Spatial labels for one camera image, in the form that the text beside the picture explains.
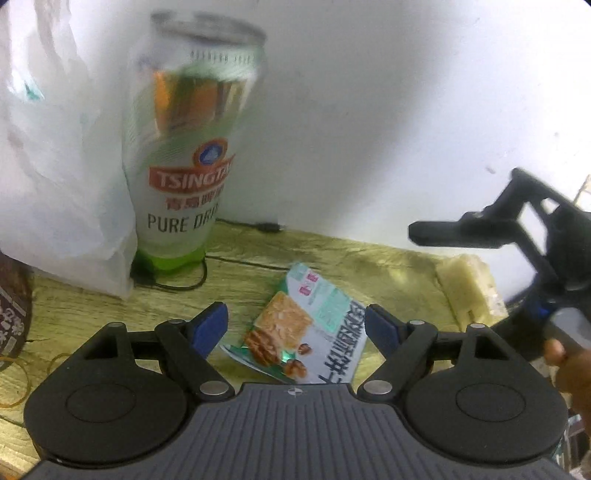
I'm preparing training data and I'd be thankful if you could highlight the black usb cable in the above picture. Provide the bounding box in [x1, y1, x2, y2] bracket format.
[130, 220, 288, 292]

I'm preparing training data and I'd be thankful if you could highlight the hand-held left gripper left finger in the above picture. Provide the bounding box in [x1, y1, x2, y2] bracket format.
[81, 302, 232, 402]

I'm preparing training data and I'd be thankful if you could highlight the green white beer can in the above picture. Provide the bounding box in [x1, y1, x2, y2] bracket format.
[122, 9, 269, 273]

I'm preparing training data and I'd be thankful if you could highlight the green wood-grain desktop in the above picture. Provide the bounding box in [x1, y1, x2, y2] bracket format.
[0, 217, 513, 462]

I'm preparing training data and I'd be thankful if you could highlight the green white biscuit packet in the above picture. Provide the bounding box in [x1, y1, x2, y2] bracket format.
[221, 263, 370, 386]

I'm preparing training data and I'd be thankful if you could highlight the white plastic bag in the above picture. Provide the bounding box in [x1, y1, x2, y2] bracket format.
[0, 0, 139, 301]

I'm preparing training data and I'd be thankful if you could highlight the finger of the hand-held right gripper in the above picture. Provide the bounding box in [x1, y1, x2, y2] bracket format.
[409, 167, 578, 252]

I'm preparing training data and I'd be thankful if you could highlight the person's right hand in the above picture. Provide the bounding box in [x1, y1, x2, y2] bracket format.
[544, 338, 591, 412]

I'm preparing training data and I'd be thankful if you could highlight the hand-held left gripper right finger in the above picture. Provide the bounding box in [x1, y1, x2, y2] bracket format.
[357, 304, 509, 403]

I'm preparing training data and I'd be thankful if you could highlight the purple lidded food can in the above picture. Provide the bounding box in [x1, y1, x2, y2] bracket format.
[0, 251, 35, 372]

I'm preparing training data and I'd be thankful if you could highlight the clear soda cracker packet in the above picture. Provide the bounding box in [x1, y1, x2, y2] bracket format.
[436, 254, 509, 330]

